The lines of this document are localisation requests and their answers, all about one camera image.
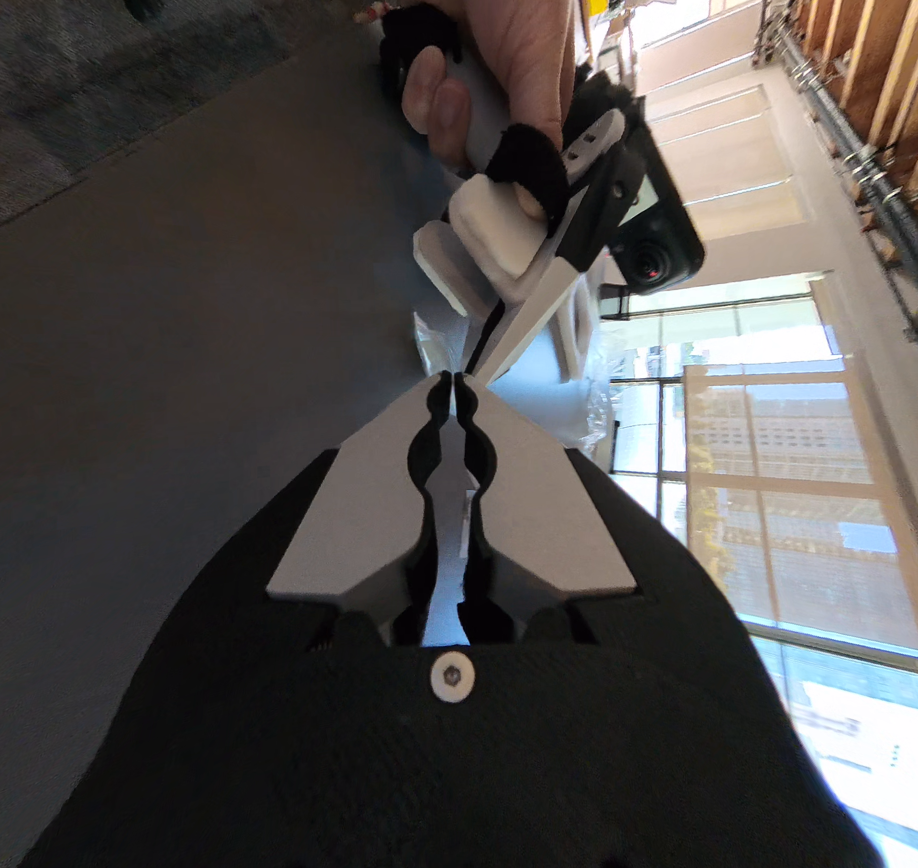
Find grey desk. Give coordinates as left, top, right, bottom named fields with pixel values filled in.
left=0, top=18, right=618, bottom=868

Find white square foam frame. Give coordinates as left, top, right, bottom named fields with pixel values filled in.
left=551, top=283, right=598, bottom=386

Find small clear screw bag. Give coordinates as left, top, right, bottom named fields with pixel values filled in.
left=415, top=311, right=480, bottom=568

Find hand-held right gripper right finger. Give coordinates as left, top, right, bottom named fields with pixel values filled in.
left=455, top=373, right=639, bottom=644

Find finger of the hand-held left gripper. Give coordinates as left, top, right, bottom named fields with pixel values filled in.
left=464, top=300, right=512, bottom=376
left=473, top=260, right=579, bottom=387

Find crumpled clear plastic wrap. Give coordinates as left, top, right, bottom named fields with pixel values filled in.
left=584, top=384, right=626, bottom=456
left=591, top=326, right=635, bottom=389

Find large grid window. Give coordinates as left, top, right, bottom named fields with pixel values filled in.
left=601, top=271, right=918, bottom=868

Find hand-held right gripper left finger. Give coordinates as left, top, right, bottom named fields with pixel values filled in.
left=265, top=372, right=453, bottom=644

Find person's left hand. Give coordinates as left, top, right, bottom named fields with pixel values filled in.
left=394, top=0, right=579, bottom=168

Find beige roller blinds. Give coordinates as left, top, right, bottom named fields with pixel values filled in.
left=637, top=58, right=815, bottom=241

